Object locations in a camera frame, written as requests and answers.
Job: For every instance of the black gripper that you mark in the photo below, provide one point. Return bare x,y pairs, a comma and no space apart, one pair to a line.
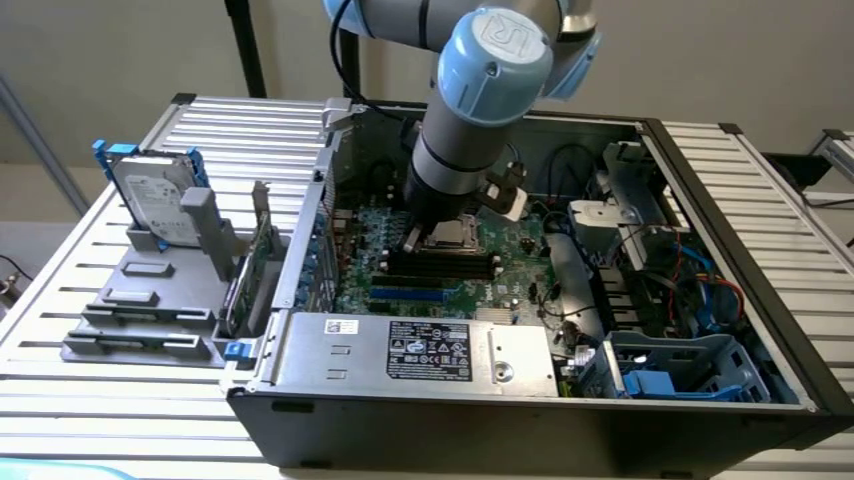
437,207

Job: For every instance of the square CPU chip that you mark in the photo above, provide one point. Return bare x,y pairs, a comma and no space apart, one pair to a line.
457,232

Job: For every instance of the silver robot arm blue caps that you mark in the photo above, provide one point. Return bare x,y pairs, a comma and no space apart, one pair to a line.
461,90

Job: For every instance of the metal CPU socket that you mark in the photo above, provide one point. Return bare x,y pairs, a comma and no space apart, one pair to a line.
468,246

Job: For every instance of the black RAM slot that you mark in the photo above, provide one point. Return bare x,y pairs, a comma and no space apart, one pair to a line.
448,257
437,275
444,263
441,269

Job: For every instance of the black expansion slot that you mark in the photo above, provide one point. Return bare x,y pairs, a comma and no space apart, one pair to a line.
414,283

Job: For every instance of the blue expansion slot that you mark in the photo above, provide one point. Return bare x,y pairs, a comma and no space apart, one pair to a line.
408,294

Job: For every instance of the green motherboard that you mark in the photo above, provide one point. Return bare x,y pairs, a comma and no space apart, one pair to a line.
514,280

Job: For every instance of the small silver heat sink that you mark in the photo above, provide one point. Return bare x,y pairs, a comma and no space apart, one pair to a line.
498,315

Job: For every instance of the grey case latch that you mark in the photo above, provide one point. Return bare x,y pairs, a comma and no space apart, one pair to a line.
337,114

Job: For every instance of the silver metal drive cage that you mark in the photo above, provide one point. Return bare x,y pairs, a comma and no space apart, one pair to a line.
628,195

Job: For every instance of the silver power supply unit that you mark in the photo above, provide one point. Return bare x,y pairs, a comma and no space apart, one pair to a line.
374,355

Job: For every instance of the black upright pole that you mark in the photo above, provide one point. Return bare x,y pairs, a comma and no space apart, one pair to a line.
249,47
353,65

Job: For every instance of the green graphics card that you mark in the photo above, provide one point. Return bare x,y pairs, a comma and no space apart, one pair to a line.
250,280

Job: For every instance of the black fan shroud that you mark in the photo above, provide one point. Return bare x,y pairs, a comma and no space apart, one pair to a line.
617,300

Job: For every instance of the blue case latch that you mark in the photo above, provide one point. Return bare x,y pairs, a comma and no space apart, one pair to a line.
241,350

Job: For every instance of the silver hard disk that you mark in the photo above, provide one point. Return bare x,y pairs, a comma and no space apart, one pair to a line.
156,200

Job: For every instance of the black open PC case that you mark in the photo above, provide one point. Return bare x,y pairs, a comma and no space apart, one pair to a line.
508,430

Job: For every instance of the grey plastic parts rack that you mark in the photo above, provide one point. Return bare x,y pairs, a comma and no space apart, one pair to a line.
154,305

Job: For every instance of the grey blue disk bay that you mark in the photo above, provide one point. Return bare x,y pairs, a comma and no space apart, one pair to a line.
688,365

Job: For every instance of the small metal slat table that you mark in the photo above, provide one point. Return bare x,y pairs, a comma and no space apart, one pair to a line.
835,150

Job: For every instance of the teal plastic object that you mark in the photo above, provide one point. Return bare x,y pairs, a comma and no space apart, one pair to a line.
61,470

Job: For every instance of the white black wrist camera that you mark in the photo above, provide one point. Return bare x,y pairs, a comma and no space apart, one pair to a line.
508,200

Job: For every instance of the blue disk carrier frame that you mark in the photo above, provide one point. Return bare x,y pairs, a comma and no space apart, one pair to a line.
200,170

